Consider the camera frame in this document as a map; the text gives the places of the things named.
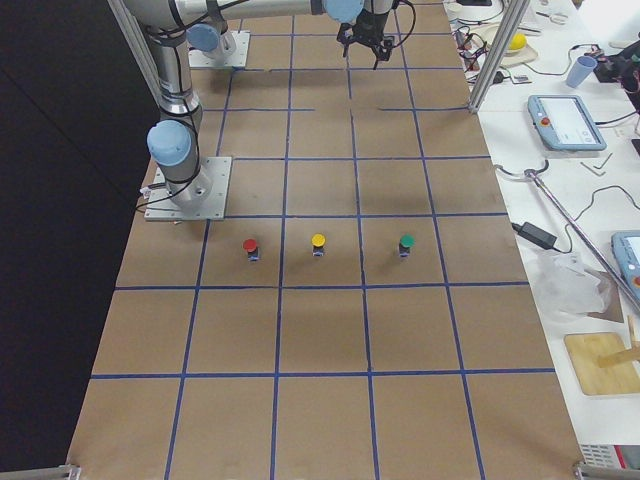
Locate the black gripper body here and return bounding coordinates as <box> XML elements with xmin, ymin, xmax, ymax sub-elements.
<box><xmin>336</xmin><ymin>8</ymin><xmax>394</xmax><ymax>60</ymax></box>

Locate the yellow push button switch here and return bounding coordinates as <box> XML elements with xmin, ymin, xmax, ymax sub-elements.
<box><xmin>311</xmin><ymin>233</ymin><xmax>326</xmax><ymax>257</ymax></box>

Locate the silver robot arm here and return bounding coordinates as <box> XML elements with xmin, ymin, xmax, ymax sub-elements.
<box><xmin>186</xmin><ymin>23</ymin><xmax>237</xmax><ymax>64</ymax></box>
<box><xmin>109</xmin><ymin>1</ymin><xmax>398</xmax><ymax>220</ymax></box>

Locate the yellow lemon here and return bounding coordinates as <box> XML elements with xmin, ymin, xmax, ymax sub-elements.
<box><xmin>507</xmin><ymin>33</ymin><xmax>527</xmax><ymax>53</ymax></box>

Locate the metal walking cane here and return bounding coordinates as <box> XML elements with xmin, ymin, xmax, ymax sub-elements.
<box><xmin>494</xmin><ymin>158</ymin><xmax>639</xmax><ymax>310</ymax></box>

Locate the blue teach pendant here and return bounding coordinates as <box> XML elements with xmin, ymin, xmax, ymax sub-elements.
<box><xmin>611</xmin><ymin>230</ymin><xmax>639</xmax><ymax>310</ymax></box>
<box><xmin>527</xmin><ymin>95</ymin><xmax>607</xmax><ymax>152</ymax></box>

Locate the blue plastic cup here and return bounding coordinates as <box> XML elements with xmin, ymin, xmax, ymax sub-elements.
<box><xmin>565</xmin><ymin>55</ymin><xmax>598</xmax><ymax>88</ymax></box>

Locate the black power adapter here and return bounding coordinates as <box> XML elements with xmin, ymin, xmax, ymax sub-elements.
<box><xmin>511</xmin><ymin>222</ymin><xmax>557</xmax><ymax>250</ymax></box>

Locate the clear plastic bag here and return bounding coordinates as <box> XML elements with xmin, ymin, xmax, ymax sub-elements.
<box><xmin>532</xmin><ymin>252</ymin><xmax>613</xmax><ymax>315</ymax></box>

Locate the wooden cutting board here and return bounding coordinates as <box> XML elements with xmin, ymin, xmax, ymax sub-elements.
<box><xmin>564</xmin><ymin>332</ymin><xmax>639</xmax><ymax>396</ymax></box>

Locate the aluminium frame post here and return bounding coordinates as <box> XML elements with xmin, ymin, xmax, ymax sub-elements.
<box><xmin>468</xmin><ymin>0</ymin><xmax>529</xmax><ymax>113</ymax></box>

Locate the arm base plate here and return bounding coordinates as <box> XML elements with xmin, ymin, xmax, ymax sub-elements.
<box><xmin>187</xmin><ymin>25</ymin><xmax>250</xmax><ymax>70</ymax></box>
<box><xmin>144</xmin><ymin>157</ymin><xmax>232</xmax><ymax>222</ymax></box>

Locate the green push button switch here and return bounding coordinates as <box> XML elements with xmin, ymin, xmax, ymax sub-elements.
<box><xmin>398</xmin><ymin>234</ymin><xmax>415</xmax><ymax>258</ymax></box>

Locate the red push button switch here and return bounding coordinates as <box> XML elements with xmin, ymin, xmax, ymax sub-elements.
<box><xmin>242</xmin><ymin>238</ymin><xmax>261</xmax><ymax>262</ymax></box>

